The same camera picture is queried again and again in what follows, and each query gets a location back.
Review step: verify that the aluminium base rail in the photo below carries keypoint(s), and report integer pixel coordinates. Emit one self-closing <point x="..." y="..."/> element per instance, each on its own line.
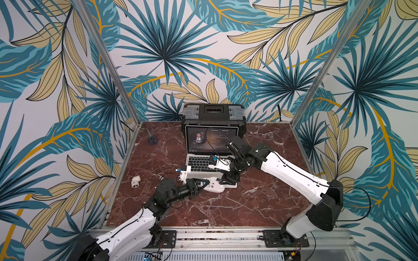
<point x="244" y="243"/>

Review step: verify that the black plastic toolbox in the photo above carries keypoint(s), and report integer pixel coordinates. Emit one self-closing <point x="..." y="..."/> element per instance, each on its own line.
<point x="229" y="115"/>

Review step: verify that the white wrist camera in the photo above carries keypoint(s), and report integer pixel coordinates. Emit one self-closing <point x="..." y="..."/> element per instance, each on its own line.
<point x="219" y="164"/>
<point x="185" y="172"/>

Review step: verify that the right aluminium frame post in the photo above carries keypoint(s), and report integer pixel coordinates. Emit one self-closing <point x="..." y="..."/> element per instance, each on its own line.
<point x="340" y="42"/>

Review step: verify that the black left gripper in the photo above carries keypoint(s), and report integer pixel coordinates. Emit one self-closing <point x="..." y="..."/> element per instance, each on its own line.
<point x="193" y="190"/>

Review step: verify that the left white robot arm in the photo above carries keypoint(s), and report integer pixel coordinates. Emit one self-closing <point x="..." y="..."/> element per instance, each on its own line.
<point x="142" y="229"/>

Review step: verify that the left aluminium frame post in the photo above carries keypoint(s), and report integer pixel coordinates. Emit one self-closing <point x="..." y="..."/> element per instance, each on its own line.
<point x="97" y="39"/>

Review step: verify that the white pipe elbow fitting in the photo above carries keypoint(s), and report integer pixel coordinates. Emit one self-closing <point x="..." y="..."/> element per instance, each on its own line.
<point x="135" y="182"/>

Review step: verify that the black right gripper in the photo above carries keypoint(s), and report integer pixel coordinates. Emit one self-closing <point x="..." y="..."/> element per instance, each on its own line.
<point x="236" y="160"/>

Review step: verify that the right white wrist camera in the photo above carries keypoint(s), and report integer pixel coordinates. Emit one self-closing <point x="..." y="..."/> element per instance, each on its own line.
<point x="219" y="164"/>

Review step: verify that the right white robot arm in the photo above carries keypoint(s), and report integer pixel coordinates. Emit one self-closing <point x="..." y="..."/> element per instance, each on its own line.
<point x="325" y="198"/>

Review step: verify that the white wireless mouse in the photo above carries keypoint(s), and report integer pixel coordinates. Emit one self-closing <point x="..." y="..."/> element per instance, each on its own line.
<point x="213" y="185"/>

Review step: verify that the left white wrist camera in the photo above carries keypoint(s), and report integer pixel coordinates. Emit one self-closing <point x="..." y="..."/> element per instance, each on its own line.
<point x="185" y="172"/>

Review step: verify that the aluminium frame post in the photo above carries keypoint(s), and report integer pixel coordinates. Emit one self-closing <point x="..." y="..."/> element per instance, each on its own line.
<point x="340" y="42"/>
<point x="97" y="39"/>

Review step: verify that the silver laptop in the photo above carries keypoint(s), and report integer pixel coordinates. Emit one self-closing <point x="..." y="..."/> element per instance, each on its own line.
<point x="205" y="141"/>

